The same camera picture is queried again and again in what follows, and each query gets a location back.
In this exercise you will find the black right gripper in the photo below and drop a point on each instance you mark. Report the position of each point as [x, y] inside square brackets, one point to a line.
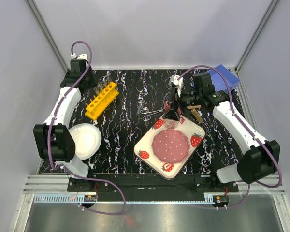
[178, 100]

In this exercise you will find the yellow test tube rack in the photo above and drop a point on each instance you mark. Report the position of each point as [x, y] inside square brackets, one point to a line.
[102, 101]

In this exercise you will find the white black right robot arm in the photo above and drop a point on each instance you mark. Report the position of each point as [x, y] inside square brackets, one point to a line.
[260, 156]

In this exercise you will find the blue plastic box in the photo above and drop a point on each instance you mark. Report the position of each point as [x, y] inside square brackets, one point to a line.
[218, 82]

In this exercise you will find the wooden test tube clamp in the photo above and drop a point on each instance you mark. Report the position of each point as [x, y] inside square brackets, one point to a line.
[194, 107]

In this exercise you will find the pink polka dot plate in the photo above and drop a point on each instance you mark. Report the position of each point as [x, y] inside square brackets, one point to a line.
[171, 146]

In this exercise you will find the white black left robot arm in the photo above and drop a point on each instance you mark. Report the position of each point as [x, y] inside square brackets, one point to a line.
[53, 139]

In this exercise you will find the clear glass test tube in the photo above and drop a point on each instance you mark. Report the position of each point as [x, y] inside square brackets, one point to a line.
[97, 92]
[108, 79]
[100, 87]

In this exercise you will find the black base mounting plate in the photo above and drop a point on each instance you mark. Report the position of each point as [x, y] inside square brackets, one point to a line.
[152, 187]

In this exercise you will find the strawberry print white tray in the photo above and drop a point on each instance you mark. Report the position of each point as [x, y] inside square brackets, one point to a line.
[143, 148]

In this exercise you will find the white round dish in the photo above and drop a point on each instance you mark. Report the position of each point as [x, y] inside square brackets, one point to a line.
[87, 139]

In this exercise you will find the pink patterned mug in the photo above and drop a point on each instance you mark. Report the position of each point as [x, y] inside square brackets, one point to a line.
[170, 120]

